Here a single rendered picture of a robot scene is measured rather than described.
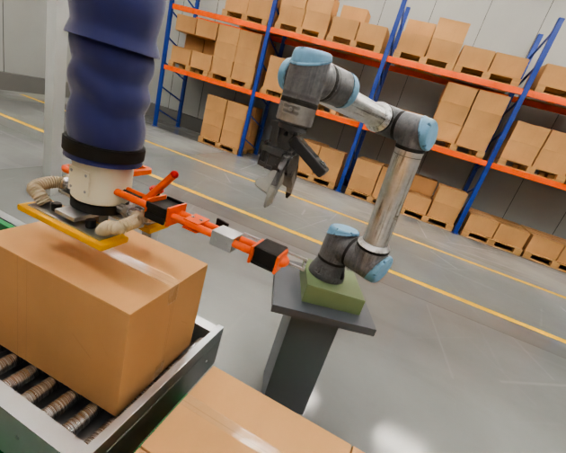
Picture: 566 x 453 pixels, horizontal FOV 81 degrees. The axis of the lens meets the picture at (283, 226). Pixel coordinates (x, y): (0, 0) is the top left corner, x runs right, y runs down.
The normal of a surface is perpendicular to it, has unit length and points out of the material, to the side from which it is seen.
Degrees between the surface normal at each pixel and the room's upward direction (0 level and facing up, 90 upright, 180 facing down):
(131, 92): 69
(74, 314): 90
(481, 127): 90
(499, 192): 90
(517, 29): 90
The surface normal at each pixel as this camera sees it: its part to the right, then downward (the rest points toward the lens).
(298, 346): -0.01, 0.35
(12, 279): -0.33, 0.25
